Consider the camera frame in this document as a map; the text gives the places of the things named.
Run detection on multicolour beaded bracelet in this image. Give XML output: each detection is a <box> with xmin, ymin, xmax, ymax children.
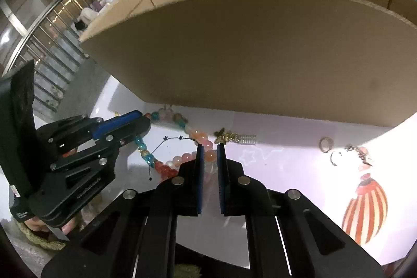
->
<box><xmin>134</xmin><ymin>108</ymin><xmax>217</xmax><ymax>181</ymax></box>

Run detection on brown cardboard box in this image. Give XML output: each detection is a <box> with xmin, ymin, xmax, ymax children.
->
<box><xmin>79</xmin><ymin>0</ymin><xmax>417</xmax><ymax>128</ymax></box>

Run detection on thin metal ring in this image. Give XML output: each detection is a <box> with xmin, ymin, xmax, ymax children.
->
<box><xmin>319</xmin><ymin>136</ymin><xmax>333</xmax><ymax>153</ymax></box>

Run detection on pink printed bed sheet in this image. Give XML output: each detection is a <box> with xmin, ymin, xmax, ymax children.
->
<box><xmin>88</xmin><ymin>76</ymin><xmax>417</xmax><ymax>267</ymax></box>

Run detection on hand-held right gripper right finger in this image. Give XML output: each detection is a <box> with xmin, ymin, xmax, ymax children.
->
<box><xmin>217</xmin><ymin>144</ymin><xmax>385</xmax><ymax>278</ymax></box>

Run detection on person's left hand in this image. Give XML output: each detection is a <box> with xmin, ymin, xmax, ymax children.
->
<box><xmin>24</xmin><ymin>214</ymin><xmax>79</xmax><ymax>238</ymax></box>

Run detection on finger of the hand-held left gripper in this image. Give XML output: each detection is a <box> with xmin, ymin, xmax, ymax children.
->
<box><xmin>49</xmin><ymin>117</ymin><xmax>151</xmax><ymax>179</ymax></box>
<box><xmin>36</xmin><ymin>110</ymin><xmax>144</xmax><ymax>155</ymax></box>

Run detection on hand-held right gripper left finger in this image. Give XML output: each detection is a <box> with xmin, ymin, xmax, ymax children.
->
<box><xmin>41</xmin><ymin>145</ymin><xmax>205</xmax><ymax>278</ymax></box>

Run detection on metal stair railing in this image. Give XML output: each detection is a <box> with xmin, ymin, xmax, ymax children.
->
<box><xmin>0</xmin><ymin>0</ymin><xmax>98</xmax><ymax>119</ymax></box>

